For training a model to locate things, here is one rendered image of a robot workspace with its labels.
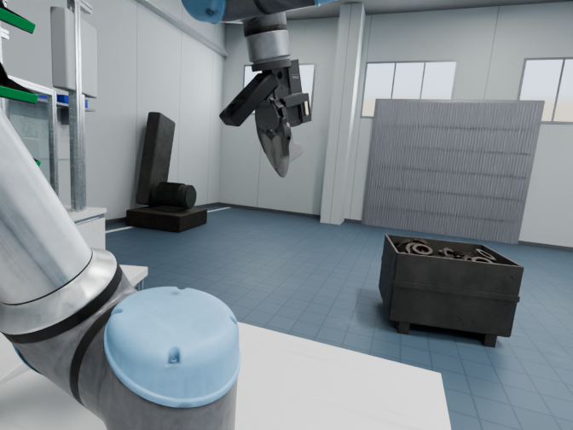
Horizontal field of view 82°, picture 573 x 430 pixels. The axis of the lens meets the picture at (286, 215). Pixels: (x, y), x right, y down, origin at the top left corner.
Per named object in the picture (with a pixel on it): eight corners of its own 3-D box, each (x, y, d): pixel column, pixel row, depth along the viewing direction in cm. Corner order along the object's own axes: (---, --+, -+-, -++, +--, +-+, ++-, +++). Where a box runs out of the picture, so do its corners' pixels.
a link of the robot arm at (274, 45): (261, 31, 52) (234, 40, 58) (266, 63, 54) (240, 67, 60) (297, 28, 56) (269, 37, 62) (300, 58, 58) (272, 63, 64)
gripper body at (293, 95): (313, 124, 63) (305, 55, 59) (278, 135, 59) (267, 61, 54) (288, 123, 69) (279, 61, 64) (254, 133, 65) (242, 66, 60)
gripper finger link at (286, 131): (294, 155, 61) (287, 107, 58) (288, 158, 61) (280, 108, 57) (279, 153, 65) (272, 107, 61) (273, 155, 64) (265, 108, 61)
